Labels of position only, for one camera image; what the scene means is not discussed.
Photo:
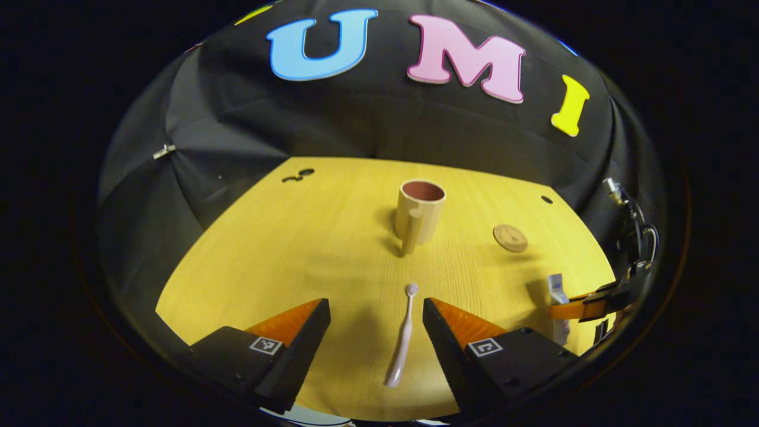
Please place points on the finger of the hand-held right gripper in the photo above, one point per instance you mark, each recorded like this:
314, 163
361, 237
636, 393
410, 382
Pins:
587, 307
601, 332

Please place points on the white toothpaste tube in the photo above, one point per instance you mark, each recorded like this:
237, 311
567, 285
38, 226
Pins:
557, 290

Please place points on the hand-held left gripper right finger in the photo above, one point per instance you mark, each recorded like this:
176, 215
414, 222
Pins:
442, 338

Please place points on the beige cup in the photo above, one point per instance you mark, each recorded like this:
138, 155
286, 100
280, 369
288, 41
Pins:
424, 222

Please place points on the white clip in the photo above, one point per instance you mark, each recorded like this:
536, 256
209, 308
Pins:
163, 151

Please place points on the round brown coaster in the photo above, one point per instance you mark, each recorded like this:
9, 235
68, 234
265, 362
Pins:
510, 238

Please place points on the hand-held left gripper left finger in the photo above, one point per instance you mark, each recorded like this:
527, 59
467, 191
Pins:
308, 338

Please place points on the pale pink toothbrush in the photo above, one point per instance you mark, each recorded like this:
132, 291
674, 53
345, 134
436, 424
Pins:
404, 335

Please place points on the black backdrop cloth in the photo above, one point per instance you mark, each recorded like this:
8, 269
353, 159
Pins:
367, 124

